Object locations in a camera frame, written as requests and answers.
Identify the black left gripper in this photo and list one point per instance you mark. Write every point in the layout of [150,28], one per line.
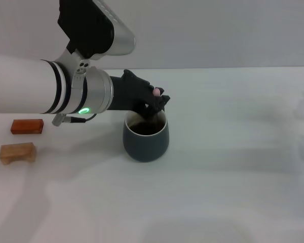
[129,93]

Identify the dark grey ceramic coffee cup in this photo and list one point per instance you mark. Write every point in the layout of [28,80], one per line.
[145,148]

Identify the light wooden spoon rest block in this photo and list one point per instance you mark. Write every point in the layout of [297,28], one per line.
[17,152]

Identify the reddish-brown wooden block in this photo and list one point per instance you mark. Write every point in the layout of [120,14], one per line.
[26,126]

